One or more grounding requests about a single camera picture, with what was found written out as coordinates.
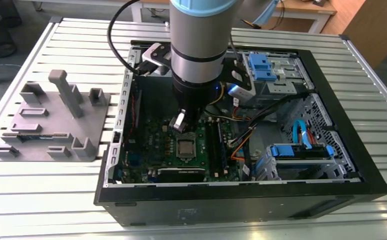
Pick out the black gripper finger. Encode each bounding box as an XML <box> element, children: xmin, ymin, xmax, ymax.
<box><xmin>168</xmin><ymin>109</ymin><xmax>188</xmax><ymax>133</ymax></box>
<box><xmin>185</xmin><ymin>107</ymin><xmax>204</xmax><ymax>134</ymax></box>

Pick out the metal socket cover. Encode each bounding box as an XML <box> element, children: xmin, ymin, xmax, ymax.
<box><xmin>175</xmin><ymin>133</ymin><xmax>200</xmax><ymax>161</ymax></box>

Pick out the silver CPU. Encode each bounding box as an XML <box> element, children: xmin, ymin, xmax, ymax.
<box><xmin>179</xmin><ymin>140</ymin><xmax>195</xmax><ymax>154</ymax></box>

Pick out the black RAM slot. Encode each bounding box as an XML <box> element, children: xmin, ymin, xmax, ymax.
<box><xmin>211</xmin><ymin>118</ymin><xmax>224</xmax><ymax>176</ymax></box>
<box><xmin>204</xmin><ymin>118</ymin><xmax>219</xmax><ymax>176</ymax></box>

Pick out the green motherboard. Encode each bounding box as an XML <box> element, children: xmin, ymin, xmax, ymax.
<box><xmin>114</xmin><ymin>116</ymin><xmax>243</xmax><ymax>183</ymax></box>

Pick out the silver drive cage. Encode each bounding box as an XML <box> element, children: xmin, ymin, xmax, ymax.
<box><xmin>239</xmin><ymin>52</ymin><xmax>315</xmax><ymax>109</ymax></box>

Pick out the hard disk in blue carrier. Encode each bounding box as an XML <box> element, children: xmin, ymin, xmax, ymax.
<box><xmin>269</xmin><ymin>144</ymin><xmax>335</xmax><ymax>161</ymax></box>

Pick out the black PC case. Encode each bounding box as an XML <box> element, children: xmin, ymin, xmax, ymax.
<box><xmin>93</xmin><ymin>39</ymin><xmax>387</xmax><ymax>227</ymax></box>

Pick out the grey parts rack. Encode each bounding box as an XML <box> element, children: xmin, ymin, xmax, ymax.
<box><xmin>0</xmin><ymin>69</ymin><xmax>112</xmax><ymax>163</ymax></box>

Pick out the silver disk bay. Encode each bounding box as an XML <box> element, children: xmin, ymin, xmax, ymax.
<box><xmin>251</xmin><ymin>143</ymin><xmax>361</xmax><ymax>182</ymax></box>

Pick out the RAM stick with gold contacts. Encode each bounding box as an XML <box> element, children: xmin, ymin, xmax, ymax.
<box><xmin>1</xmin><ymin>132</ymin><xmax>68</xmax><ymax>141</ymax></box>

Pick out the wooden desk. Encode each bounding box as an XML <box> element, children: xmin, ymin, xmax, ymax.
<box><xmin>275</xmin><ymin>0</ymin><xmax>337</xmax><ymax>35</ymax></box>

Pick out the wooden cabinet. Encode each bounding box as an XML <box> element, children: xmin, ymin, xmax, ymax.
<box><xmin>321</xmin><ymin>0</ymin><xmax>387</xmax><ymax>70</ymax></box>

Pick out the grey ribbon wire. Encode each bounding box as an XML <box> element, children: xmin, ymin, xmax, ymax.
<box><xmin>209</xmin><ymin>112</ymin><xmax>248</xmax><ymax>122</ymax></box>

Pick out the red black wire bundle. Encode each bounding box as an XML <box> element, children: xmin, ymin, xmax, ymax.
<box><xmin>229</xmin><ymin>97</ymin><xmax>248</xmax><ymax>122</ymax></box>

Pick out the orange wire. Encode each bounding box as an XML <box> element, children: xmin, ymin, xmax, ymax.
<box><xmin>229</xmin><ymin>128</ymin><xmax>255</xmax><ymax>161</ymax></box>

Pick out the blue plastic drive bracket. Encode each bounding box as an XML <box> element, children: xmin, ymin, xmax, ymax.
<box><xmin>248</xmin><ymin>53</ymin><xmax>279</xmax><ymax>82</ymax></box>

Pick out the light blue disk wire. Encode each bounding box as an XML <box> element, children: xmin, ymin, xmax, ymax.
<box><xmin>292</xmin><ymin>119</ymin><xmax>315</xmax><ymax>151</ymax></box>

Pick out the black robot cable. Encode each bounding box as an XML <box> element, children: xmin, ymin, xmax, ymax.
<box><xmin>106</xmin><ymin>0</ymin><xmax>148</xmax><ymax>75</ymax></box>

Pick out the red disk wire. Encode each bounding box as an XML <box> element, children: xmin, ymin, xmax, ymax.
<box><xmin>299</xmin><ymin>128</ymin><xmax>320</xmax><ymax>149</ymax></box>

